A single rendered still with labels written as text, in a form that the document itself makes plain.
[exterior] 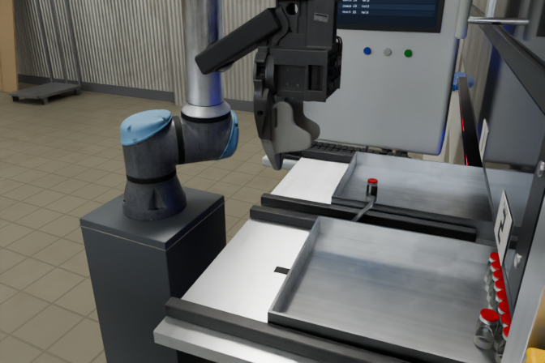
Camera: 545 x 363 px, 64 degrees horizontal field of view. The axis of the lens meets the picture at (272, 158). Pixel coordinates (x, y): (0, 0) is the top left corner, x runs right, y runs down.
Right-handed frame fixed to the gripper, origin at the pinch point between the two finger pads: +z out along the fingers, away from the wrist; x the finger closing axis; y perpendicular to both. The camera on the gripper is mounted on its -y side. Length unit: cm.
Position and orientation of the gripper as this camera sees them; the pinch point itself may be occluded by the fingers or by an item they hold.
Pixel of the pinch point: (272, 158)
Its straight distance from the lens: 53.3
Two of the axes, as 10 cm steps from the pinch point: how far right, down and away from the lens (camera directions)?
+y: 9.4, 1.3, -3.3
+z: 0.0, 9.3, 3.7
